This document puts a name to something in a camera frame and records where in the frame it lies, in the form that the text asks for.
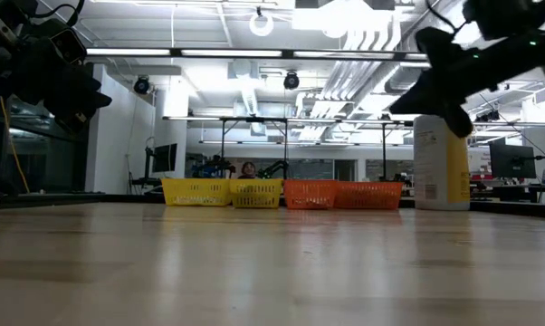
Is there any yellow hanging cable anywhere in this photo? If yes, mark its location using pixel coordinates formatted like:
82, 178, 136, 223
0, 94, 32, 195

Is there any black computer monitor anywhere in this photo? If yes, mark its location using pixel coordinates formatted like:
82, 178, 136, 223
145, 142, 178, 174
489, 143, 537, 180

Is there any white ring light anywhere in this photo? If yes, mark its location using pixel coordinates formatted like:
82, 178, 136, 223
248, 6, 275, 38

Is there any black background station frame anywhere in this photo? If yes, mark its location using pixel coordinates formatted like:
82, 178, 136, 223
217, 115, 414, 182

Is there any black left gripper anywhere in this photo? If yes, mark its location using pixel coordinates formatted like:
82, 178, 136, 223
9, 38, 113, 137

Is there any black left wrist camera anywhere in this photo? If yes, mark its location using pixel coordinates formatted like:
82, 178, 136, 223
49, 17, 89, 65

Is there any yellow plastic basket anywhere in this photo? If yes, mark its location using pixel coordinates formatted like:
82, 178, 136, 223
161, 177, 233, 208
229, 177, 285, 209

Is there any ceiling light strip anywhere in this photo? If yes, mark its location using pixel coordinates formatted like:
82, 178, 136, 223
180, 48, 284, 58
86, 47, 172, 57
292, 50, 427, 61

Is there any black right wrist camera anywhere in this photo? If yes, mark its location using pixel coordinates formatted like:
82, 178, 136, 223
415, 26, 464, 70

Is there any white yellow wipes canister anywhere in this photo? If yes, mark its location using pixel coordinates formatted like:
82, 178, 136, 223
412, 113, 472, 212

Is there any person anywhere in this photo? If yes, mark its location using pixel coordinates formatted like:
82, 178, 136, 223
238, 161, 259, 180

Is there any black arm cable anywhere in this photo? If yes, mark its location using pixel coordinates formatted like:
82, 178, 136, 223
31, 0, 86, 28
425, 0, 466, 35

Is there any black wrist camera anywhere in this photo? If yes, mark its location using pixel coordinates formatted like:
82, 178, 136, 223
49, 17, 89, 65
415, 26, 464, 70

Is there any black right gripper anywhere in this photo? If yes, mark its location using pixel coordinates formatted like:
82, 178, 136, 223
388, 27, 545, 139

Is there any silver ceiling duct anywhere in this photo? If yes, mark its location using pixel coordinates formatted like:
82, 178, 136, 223
383, 8, 436, 94

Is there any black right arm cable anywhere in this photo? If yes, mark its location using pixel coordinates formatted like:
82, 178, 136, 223
425, 0, 466, 35

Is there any orange plastic basket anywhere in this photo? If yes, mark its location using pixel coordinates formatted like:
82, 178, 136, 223
282, 178, 339, 211
335, 180, 405, 211

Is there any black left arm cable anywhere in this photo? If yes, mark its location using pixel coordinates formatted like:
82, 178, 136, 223
31, 0, 86, 28

